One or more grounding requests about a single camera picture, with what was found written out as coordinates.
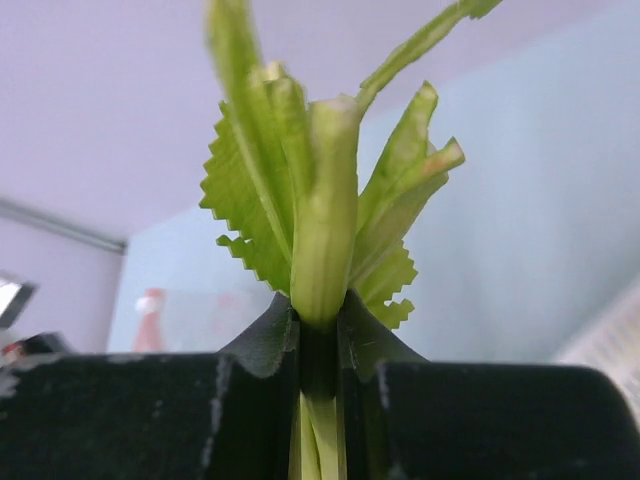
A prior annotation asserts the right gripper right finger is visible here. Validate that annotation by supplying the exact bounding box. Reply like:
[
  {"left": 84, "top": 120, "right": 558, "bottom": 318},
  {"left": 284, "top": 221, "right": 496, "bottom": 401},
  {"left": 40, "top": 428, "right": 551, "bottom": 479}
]
[{"left": 337, "top": 293, "right": 639, "bottom": 479}]

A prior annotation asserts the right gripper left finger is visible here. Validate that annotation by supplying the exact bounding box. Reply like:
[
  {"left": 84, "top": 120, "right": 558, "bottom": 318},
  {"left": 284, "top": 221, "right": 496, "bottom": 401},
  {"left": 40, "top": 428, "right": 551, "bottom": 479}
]
[{"left": 1, "top": 295, "right": 300, "bottom": 479}]

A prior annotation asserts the clear zip top bag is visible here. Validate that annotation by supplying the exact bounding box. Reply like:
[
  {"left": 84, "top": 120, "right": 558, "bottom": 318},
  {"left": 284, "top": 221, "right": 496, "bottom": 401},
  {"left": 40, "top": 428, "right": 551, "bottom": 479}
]
[{"left": 132, "top": 286, "right": 273, "bottom": 352}]

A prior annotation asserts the green leek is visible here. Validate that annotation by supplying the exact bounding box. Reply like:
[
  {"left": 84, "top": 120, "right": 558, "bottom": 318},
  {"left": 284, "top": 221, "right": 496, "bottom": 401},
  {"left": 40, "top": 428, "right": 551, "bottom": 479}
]
[{"left": 201, "top": 1, "right": 494, "bottom": 479}]

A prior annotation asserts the white perforated plastic basket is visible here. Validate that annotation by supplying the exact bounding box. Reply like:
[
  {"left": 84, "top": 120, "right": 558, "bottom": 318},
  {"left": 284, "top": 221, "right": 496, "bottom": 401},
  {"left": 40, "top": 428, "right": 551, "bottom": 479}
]
[{"left": 553, "top": 280, "right": 639, "bottom": 422}]

